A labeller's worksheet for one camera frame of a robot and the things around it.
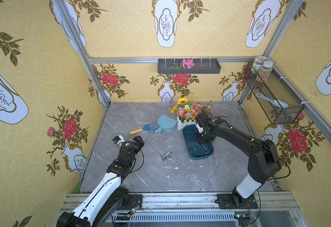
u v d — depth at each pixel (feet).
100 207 1.56
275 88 2.88
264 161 1.49
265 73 2.62
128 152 2.05
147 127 3.48
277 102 2.25
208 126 2.09
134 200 2.44
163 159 2.94
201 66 3.02
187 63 2.88
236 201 2.14
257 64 2.81
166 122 3.53
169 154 3.01
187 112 3.03
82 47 2.81
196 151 3.03
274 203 2.40
